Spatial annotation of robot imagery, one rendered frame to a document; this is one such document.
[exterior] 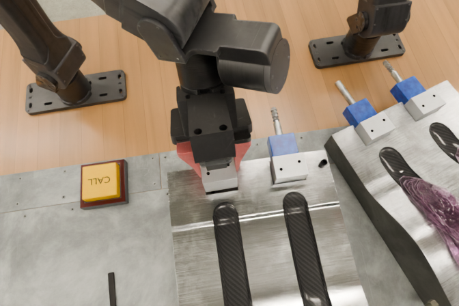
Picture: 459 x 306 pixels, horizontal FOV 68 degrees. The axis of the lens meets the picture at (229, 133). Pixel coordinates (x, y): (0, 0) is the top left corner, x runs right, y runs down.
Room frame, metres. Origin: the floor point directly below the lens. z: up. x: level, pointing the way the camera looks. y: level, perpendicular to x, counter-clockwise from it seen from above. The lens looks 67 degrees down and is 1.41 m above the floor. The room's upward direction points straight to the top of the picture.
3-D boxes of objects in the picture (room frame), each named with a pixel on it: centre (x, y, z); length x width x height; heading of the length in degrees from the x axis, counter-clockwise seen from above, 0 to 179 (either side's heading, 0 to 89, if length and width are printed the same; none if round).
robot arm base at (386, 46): (0.45, -0.28, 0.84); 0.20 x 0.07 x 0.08; 100
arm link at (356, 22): (0.44, -0.28, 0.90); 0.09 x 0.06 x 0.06; 100
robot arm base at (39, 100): (0.35, 0.31, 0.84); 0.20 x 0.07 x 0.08; 100
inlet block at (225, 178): (0.19, 0.02, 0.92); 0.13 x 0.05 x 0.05; 9
